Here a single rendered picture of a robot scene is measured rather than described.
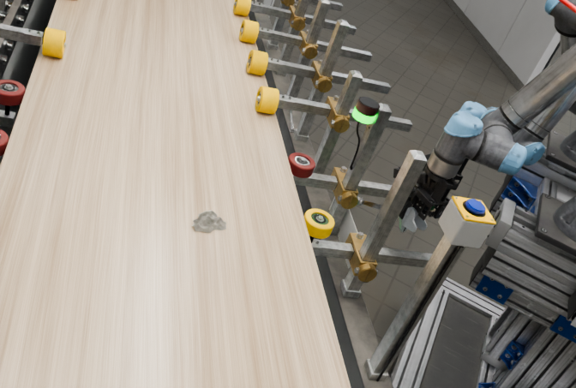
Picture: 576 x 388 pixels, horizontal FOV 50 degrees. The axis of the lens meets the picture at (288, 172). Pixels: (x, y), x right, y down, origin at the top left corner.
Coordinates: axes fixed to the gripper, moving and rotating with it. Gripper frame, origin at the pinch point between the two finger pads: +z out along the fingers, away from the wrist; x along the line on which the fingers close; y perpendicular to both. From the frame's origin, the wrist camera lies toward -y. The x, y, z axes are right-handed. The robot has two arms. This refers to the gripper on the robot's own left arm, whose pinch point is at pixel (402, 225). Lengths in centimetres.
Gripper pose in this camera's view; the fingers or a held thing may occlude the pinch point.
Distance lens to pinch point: 167.0
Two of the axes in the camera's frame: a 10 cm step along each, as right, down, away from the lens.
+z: -3.0, 7.9, 5.4
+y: 4.7, 6.1, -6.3
